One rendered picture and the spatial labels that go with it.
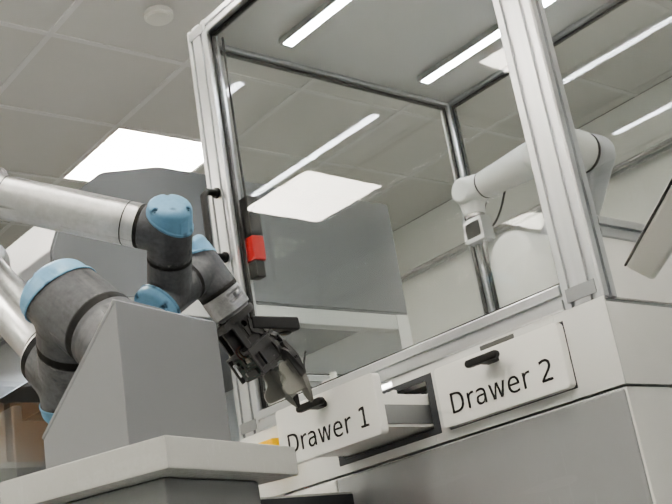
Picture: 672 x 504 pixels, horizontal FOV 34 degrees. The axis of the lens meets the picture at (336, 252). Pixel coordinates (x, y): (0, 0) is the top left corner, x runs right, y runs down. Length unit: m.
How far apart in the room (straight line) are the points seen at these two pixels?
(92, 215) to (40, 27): 2.56
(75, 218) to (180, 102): 3.13
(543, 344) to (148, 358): 0.70
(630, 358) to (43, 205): 0.98
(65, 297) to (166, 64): 3.12
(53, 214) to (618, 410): 0.96
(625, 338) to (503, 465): 0.31
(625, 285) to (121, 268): 1.44
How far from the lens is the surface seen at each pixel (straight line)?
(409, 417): 2.01
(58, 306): 1.60
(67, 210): 1.86
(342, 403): 2.01
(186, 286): 1.87
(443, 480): 2.03
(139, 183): 3.01
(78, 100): 4.88
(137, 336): 1.46
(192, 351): 1.54
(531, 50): 1.98
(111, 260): 2.87
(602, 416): 1.80
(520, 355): 1.88
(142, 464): 1.35
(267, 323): 2.00
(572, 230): 1.86
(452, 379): 1.99
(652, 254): 1.64
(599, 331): 1.81
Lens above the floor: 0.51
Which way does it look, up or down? 19 degrees up
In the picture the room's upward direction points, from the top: 10 degrees counter-clockwise
